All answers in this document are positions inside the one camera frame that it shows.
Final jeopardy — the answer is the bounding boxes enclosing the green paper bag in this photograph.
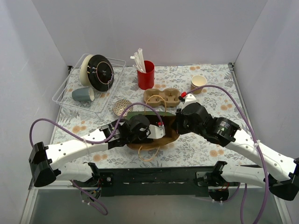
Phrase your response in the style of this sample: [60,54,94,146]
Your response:
[121,94,182,162]

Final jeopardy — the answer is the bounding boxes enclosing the stack of brown paper cups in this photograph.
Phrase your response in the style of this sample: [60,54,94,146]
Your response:
[190,75,206,95]

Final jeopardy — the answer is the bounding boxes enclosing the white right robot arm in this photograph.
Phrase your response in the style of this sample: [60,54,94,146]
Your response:
[172,103,299,201]

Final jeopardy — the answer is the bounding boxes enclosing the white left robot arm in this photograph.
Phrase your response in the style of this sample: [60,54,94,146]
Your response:
[28,114,162,187]

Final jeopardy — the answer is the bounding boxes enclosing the patterned small bowl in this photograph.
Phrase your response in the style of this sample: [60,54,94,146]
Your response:
[113,99,132,117]

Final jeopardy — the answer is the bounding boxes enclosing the brown pulp cup carrier stack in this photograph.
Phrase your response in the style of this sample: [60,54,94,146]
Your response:
[143,88,180,108]

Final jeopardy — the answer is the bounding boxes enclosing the red ribbed straw holder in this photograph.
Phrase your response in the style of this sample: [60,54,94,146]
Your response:
[137,61,155,90]

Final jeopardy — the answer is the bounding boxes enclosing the grey blue cup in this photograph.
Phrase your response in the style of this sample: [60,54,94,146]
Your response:
[72,87,94,107]

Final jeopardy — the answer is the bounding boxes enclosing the black round plate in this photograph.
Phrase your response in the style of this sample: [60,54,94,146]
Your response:
[87,55,114,92]

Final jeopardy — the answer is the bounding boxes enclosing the white wrapped straw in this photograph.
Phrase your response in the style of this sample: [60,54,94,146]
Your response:
[137,48,146,73]
[130,52,143,72]

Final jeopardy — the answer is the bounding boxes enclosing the cream round plate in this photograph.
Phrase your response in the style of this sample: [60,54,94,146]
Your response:
[79,55,93,86]

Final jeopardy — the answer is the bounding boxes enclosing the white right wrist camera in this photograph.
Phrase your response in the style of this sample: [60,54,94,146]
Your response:
[179,92,197,109]

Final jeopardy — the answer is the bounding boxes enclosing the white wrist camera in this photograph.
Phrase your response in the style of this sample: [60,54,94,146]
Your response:
[147,122,165,139]
[179,92,197,109]

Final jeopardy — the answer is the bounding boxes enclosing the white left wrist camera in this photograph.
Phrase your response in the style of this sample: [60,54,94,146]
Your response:
[147,122,165,139]

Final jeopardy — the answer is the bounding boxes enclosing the white wire dish rack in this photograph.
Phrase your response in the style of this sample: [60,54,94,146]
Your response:
[52,54,126,118]

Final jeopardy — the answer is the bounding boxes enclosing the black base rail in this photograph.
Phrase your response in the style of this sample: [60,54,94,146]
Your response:
[72,167,239,203]

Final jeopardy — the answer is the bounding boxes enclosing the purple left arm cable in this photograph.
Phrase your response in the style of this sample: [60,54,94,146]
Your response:
[28,102,164,216]

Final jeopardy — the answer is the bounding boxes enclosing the aluminium frame rail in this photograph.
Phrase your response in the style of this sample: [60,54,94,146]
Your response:
[28,179,80,224]

